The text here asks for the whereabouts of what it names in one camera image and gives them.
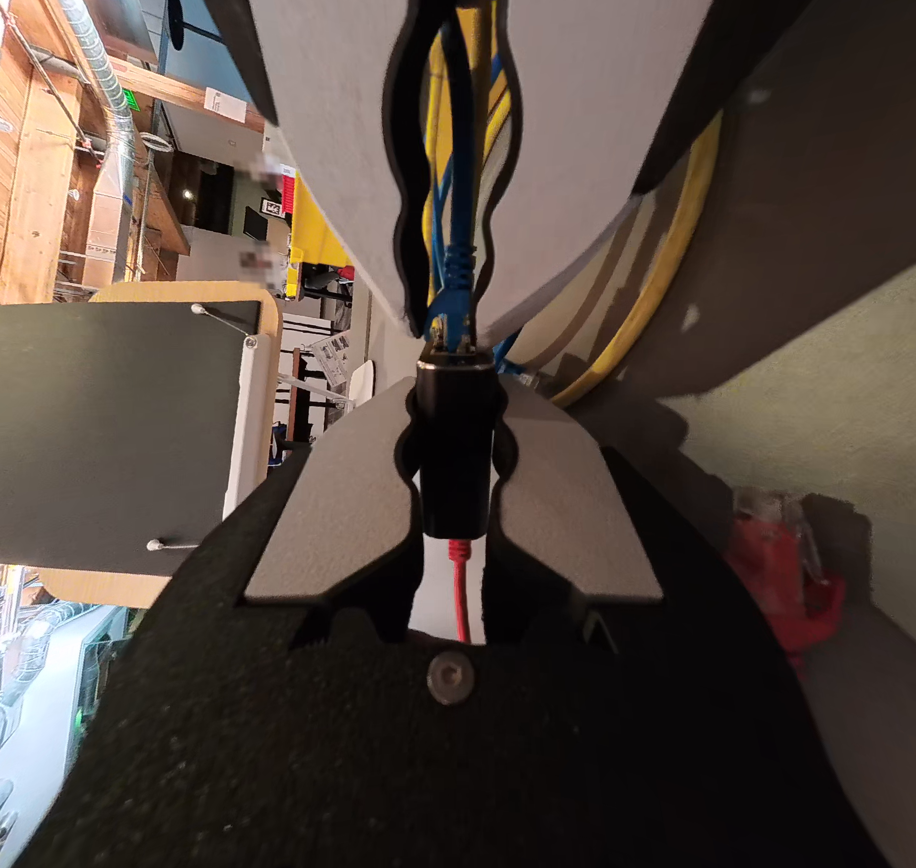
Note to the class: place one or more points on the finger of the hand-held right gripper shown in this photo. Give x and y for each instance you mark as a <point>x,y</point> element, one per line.
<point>329,59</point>
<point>594,95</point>

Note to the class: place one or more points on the yellow plastic bin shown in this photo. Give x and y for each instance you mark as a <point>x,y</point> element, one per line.
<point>315,231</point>

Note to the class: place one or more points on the printed paper sign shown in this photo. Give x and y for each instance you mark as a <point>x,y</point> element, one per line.
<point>333,360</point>

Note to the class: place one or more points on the black ethernet port adapter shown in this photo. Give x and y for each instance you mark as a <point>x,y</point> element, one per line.
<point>454,453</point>

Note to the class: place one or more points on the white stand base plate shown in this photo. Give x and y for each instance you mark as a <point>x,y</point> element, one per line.
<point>361,381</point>

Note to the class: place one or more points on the silver ventilation duct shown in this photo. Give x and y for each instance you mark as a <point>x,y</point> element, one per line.
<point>106,74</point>

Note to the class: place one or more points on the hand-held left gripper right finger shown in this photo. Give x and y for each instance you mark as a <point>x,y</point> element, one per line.
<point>572,517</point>

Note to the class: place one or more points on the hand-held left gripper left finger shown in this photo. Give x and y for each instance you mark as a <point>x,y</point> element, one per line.
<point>336,517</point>

